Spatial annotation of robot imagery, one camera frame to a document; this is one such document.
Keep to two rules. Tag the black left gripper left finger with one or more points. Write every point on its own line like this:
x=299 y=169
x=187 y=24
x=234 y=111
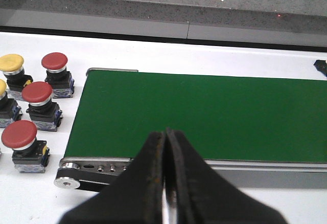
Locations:
x=134 y=197

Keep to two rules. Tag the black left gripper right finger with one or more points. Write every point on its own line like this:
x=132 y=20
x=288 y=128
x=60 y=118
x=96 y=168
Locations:
x=198 y=194

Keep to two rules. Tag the red mushroom button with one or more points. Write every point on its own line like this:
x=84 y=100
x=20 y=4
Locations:
x=30 y=155
x=57 y=75
x=45 y=113

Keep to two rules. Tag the green conveyor belt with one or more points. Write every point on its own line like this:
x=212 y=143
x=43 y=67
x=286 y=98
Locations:
x=255 y=132

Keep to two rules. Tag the yellow mushroom button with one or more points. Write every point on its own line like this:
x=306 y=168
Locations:
x=10 y=110
x=13 y=70

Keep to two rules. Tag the small black sensor block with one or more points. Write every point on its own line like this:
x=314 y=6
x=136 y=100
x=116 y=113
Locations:
x=321 y=66

